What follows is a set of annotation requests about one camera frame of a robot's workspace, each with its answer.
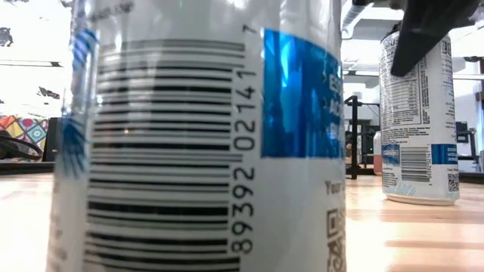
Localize white can black lid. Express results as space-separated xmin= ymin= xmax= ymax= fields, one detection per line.
xmin=379 ymin=28 xmax=461 ymax=207

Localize pink white Spindrift can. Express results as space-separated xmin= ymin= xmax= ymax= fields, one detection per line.
xmin=373 ymin=131 xmax=383 ymax=175

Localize wooden shelf black metal legs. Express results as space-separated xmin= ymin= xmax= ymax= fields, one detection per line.
xmin=343 ymin=94 xmax=381 ymax=181

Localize long ceiling light strip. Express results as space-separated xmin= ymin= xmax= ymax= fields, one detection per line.
xmin=342 ymin=69 xmax=484 ymax=81
xmin=0 ymin=59 xmax=64 ymax=69

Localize black monitor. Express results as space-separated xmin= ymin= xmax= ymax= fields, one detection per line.
xmin=455 ymin=121 xmax=469 ymax=144

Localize black monitor stand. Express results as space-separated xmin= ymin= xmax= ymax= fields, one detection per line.
xmin=467 ymin=128 xmax=478 ymax=158

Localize black desk partition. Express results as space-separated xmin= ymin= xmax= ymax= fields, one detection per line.
xmin=42 ymin=116 xmax=60 ymax=163

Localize colourful patterned quilt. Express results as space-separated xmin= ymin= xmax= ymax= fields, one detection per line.
xmin=0 ymin=115 xmax=49 ymax=163

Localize round silver air duct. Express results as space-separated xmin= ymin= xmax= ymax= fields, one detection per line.
xmin=341 ymin=2 xmax=375 ymax=39

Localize black aluminium rig frame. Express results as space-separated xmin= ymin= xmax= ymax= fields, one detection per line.
xmin=458 ymin=170 xmax=484 ymax=186
xmin=0 ymin=161 xmax=56 ymax=175

